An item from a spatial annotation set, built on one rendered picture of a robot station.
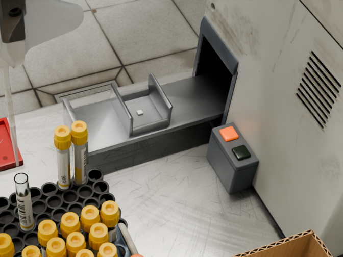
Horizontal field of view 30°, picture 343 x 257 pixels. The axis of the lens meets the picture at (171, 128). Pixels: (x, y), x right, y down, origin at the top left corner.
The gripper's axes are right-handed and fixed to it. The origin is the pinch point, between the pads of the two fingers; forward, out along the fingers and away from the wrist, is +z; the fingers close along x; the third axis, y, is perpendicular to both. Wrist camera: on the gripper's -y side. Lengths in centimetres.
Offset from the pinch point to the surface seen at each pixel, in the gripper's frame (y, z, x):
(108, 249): 4.7, 14.7, -10.1
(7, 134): 1.5, 25.8, 13.9
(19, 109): 18, 114, 96
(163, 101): 17.8, 19.5, 7.7
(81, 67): 41, 114, 107
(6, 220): -1.7, 24.1, 1.6
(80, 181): 6.6, 22.9, 2.8
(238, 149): 23.3, 20.6, -0.5
